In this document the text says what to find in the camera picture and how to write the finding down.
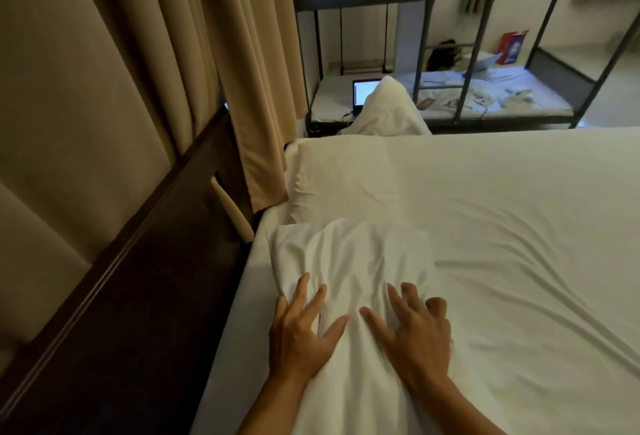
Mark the person's right hand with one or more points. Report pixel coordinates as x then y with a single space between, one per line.
420 344

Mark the person's left hand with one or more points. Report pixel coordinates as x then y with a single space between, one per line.
295 344

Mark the person's right thumb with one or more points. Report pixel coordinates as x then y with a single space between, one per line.
377 323

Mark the person's left middle finger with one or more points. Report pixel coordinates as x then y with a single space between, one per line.
300 297

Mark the person's right middle finger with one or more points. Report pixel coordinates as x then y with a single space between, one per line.
414 299

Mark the person's left thumb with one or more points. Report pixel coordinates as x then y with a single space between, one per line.
336 332

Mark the wrinkled white pillow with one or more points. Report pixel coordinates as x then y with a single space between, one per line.
360 259

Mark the person's left forearm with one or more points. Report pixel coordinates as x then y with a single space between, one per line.
270 407

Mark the person's right forearm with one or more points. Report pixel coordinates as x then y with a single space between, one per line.
450 409

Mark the white bed sheet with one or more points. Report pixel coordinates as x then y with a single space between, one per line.
525 249

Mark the flat white pillow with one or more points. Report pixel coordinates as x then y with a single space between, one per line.
340 179

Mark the dark wooden headboard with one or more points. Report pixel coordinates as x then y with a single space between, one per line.
130 309

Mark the upright white pillow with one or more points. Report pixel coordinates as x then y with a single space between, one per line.
390 112

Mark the black open laptop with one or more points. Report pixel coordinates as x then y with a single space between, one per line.
362 93

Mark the crumpled white cloth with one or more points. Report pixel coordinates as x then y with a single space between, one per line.
467 92

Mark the small white bundle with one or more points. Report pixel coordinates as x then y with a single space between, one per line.
517 98

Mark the white bunk mattress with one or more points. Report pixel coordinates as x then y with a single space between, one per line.
540 94

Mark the silver laptop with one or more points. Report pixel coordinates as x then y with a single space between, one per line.
484 64

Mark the black bag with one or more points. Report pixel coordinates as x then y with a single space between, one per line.
442 55

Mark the beige curtain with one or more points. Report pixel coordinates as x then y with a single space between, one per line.
225 49

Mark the red and white box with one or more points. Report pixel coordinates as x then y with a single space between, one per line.
514 47

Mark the dark metal bunk bed frame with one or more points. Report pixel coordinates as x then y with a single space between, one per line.
480 24

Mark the beige padded wall panel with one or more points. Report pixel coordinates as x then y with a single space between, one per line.
65 114

